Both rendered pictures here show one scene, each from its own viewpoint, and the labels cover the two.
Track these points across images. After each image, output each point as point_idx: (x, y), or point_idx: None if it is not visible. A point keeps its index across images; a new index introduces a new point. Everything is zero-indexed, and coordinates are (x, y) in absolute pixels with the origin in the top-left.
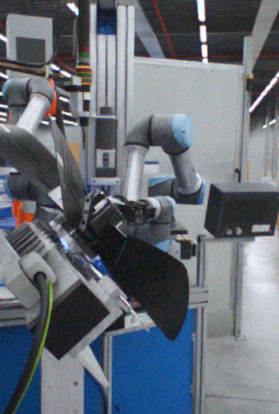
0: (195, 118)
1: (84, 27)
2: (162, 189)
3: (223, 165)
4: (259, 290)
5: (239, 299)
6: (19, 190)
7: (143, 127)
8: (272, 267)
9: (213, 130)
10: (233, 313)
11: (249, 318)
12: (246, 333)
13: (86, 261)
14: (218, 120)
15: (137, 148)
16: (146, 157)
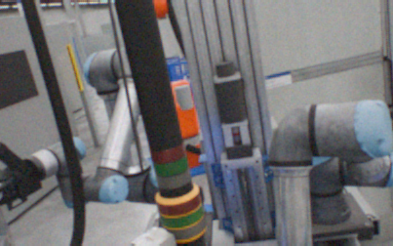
0: (327, 9)
1: (154, 98)
2: (326, 173)
3: (368, 57)
4: None
5: None
6: (135, 196)
7: (300, 138)
8: None
9: (352, 18)
10: None
11: None
12: None
13: None
14: (356, 3)
15: (294, 171)
16: (275, 69)
